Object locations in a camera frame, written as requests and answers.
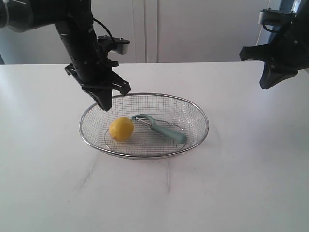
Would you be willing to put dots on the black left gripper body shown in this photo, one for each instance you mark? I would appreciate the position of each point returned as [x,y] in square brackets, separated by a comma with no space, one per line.
[92,68]

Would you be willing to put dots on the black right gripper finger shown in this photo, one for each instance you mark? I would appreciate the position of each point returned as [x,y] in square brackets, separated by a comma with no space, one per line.
[274,74]
[259,53]

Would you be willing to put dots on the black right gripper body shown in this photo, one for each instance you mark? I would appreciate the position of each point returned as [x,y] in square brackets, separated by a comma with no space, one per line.
[290,47]

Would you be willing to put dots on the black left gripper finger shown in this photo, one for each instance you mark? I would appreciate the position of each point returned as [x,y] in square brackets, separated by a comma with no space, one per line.
[119,84]
[102,95]

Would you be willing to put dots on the yellow lemon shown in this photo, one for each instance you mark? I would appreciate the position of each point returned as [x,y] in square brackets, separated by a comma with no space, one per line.
[121,129]

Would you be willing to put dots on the teal handled peeler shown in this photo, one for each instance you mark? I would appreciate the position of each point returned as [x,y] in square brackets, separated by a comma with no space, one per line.
[169,133]

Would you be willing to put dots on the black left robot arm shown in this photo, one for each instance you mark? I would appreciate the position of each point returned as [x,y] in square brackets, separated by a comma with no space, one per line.
[86,40]

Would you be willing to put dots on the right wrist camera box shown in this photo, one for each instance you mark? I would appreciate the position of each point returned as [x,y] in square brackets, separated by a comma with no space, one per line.
[275,17]

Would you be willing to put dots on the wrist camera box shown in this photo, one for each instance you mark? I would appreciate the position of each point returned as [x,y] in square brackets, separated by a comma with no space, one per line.
[118,45]
[275,17]

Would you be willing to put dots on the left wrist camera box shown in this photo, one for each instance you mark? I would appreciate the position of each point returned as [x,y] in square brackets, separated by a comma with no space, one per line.
[118,45]

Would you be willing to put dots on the oval wire mesh basket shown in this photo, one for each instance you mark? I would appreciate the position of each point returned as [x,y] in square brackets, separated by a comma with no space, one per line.
[168,111]

